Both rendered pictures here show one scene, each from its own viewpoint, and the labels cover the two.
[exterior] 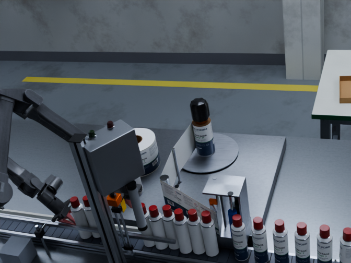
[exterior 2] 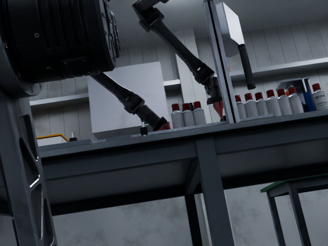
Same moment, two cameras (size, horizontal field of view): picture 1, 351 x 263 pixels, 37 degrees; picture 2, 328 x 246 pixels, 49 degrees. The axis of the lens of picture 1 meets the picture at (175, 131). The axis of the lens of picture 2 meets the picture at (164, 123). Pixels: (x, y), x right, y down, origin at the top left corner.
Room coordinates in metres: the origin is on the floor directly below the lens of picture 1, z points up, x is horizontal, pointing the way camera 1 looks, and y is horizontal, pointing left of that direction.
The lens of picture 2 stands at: (0.28, 1.21, 0.52)
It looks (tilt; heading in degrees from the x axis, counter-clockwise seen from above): 17 degrees up; 333
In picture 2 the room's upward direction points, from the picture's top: 9 degrees counter-clockwise
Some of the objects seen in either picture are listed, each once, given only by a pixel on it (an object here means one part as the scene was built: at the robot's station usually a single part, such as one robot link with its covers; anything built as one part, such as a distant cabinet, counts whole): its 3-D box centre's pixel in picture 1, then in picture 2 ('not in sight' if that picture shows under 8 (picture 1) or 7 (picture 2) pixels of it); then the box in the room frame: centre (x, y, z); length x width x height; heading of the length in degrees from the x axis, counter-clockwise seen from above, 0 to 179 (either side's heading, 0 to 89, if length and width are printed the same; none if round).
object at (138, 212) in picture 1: (137, 206); (246, 66); (1.42, 0.18, 1.18); 0.04 x 0.04 x 0.21
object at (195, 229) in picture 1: (196, 231); (285, 110); (1.44, 0.00, 0.98); 0.05 x 0.05 x 0.20
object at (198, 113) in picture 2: not in sight; (200, 123); (1.61, 0.35, 0.98); 0.05 x 0.05 x 0.20
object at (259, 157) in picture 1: (187, 177); not in sight; (1.93, -0.01, 0.86); 0.80 x 0.67 x 0.05; 65
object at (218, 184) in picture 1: (224, 185); (292, 83); (1.48, -0.14, 1.14); 0.14 x 0.11 x 0.01; 65
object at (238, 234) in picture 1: (239, 237); (321, 105); (1.37, -0.15, 0.98); 0.05 x 0.05 x 0.20
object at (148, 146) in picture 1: (137, 152); not in sight; (2.06, 0.20, 0.95); 0.20 x 0.20 x 0.14
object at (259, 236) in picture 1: (259, 240); not in sight; (1.33, -0.22, 0.98); 0.05 x 0.05 x 0.20
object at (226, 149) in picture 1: (206, 152); not in sight; (2.04, -0.13, 0.89); 0.31 x 0.31 x 0.01
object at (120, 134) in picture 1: (111, 157); (224, 30); (1.45, 0.23, 1.38); 0.17 x 0.10 x 0.19; 120
